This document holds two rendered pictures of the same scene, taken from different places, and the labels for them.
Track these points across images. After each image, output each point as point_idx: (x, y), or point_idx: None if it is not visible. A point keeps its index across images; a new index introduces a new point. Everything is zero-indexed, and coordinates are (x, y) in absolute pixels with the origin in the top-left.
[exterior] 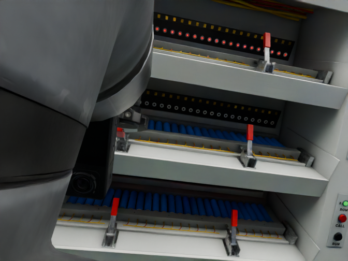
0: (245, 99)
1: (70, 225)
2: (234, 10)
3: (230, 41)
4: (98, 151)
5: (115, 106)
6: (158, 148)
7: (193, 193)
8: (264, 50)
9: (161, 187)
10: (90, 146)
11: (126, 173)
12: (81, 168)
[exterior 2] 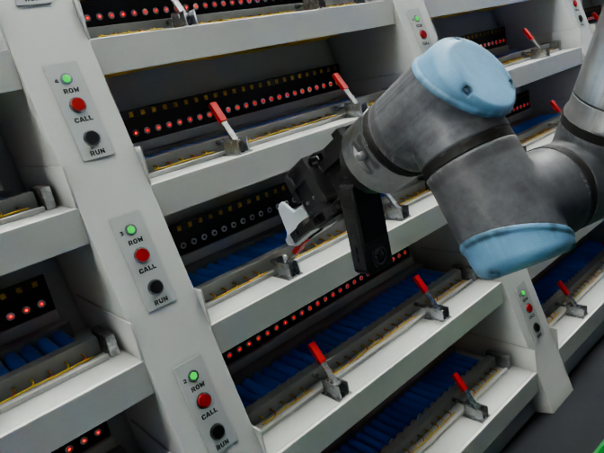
0: None
1: (283, 416)
2: (253, 53)
3: (278, 94)
4: (380, 222)
5: None
6: (315, 255)
7: (351, 306)
8: (345, 93)
9: (314, 326)
10: (376, 221)
11: (313, 298)
12: (375, 243)
